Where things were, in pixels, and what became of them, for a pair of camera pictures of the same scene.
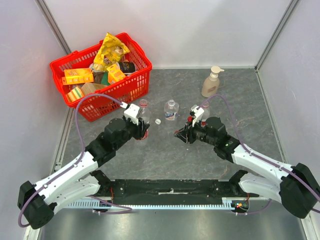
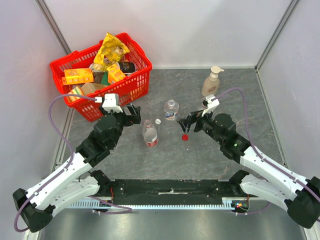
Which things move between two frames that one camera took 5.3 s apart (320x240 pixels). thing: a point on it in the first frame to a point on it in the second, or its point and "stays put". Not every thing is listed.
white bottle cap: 157,121 stays put
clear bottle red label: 145,114 to 149,134
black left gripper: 140,129 to 134,118
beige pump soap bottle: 211,84 stays put
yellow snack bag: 111,51 stays put
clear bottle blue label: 171,108 stays put
